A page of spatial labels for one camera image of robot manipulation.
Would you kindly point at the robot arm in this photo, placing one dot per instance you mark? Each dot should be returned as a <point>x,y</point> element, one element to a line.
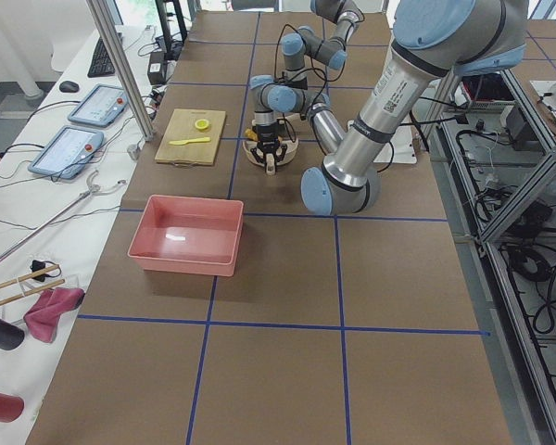
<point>430,40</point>
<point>304,42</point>

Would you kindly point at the far teach pendant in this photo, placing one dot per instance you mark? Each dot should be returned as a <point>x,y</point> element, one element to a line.
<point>101,107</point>

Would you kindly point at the black bottle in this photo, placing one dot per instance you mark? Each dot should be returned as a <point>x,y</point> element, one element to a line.
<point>11,336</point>

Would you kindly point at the red bottle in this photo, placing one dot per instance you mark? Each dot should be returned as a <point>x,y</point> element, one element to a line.
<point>11,407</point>

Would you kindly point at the yellow plastic knife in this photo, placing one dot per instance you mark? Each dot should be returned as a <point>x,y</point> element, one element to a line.
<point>183,142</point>

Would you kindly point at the black keyboard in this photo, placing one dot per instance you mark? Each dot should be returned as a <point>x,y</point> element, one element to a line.
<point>101,64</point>

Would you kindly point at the black computer mouse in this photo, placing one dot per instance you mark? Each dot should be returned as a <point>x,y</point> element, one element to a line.
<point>69,87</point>

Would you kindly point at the pink cloth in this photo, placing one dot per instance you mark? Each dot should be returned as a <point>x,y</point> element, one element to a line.
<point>43,317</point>

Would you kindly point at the toy potato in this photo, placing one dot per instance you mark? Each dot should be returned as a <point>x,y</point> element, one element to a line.
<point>251,135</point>

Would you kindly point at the metal reacher grabber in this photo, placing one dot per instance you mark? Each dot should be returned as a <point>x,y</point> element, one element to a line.
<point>92,189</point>

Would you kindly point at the teach pendant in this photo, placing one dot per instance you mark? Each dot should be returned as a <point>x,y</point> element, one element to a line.
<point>101,107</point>
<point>67,153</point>

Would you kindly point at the beige dustpan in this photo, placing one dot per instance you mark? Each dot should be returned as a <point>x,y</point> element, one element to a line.
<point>271,156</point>

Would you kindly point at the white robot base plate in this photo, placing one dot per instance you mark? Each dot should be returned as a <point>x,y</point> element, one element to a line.
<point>399,150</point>

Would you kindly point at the pink plastic bin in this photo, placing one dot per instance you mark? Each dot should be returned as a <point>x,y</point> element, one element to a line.
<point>193,235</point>

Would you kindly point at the lemon slices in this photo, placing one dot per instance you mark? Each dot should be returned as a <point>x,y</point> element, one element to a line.
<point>202,124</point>

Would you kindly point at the aluminium frame post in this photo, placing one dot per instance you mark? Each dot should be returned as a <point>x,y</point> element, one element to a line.
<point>105,25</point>

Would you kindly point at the bamboo cutting board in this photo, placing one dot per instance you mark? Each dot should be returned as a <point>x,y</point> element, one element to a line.
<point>181,126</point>

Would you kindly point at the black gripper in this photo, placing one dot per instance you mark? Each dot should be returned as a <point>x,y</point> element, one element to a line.
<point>267,134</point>

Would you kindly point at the near teach pendant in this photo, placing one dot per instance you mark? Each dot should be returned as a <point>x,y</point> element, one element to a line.
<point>67,153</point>

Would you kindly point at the wooden sticks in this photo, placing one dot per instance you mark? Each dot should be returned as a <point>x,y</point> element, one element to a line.
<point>31,284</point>

